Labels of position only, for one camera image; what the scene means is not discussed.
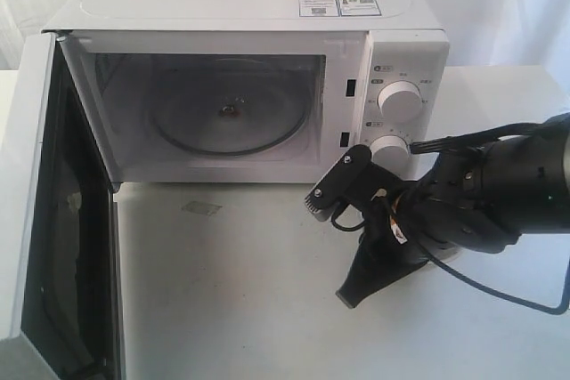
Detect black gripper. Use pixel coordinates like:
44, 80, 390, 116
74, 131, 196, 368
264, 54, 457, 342
336, 164, 521, 308

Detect white microwave door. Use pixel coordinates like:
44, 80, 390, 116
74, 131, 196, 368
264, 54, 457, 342
1, 33, 126, 379

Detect cream ceramic bowl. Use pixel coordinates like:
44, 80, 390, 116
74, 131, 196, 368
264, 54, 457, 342
432, 248, 461, 263

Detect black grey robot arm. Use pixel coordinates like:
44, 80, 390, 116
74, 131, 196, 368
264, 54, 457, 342
337, 114, 569, 308

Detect white lower microwave knob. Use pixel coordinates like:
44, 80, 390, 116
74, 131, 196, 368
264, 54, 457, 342
370, 135, 410, 169

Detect white microwave knob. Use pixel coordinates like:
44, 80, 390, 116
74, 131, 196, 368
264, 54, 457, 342
370, 135, 410, 169
377, 81, 423, 123

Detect white upper microwave knob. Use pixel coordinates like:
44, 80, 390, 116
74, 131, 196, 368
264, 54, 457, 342
377, 81, 423, 123

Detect glass microwave turntable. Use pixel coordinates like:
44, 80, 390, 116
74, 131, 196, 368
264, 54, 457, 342
151, 71, 312, 156

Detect white Midea microwave body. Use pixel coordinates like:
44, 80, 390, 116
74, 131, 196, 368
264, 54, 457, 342
47, 0, 450, 184

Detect clear tape patch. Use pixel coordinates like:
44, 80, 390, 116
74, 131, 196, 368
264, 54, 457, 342
182, 201, 222, 216

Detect black blue cable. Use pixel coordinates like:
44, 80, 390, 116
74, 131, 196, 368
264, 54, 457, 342
329, 112, 570, 317

